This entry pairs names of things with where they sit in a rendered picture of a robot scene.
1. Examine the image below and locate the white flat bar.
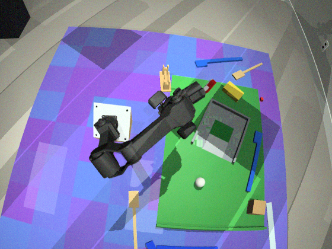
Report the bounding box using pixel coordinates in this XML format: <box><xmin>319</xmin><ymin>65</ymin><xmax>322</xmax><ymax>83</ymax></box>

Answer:
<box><xmin>266</xmin><ymin>202</ymin><xmax>276</xmax><ymax>249</ymax></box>

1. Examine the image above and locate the white golf ball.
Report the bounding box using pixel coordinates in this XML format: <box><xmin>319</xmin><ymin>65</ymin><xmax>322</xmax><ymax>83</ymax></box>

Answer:
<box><xmin>195</xmin><ymin>177</ymin><xmax>205</xmax><ymax>187</ymax></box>

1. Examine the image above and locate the blue flat bar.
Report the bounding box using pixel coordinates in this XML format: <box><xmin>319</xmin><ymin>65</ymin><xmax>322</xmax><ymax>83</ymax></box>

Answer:
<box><xmin>245</xmin><ymin>131</ymin><xmax>263</xmax><ymax>192</ymax></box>
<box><xmin>194</xmin><ymin>57</ymin><xmax>243</xmax><ymax>68</ymax></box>

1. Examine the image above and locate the green rectangular mat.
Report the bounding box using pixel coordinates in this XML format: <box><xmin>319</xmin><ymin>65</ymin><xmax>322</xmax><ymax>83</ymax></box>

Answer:
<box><xmin>157</xmin><ymin>82</ymin><xmax>265</xmax><ymax>228</ymax></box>

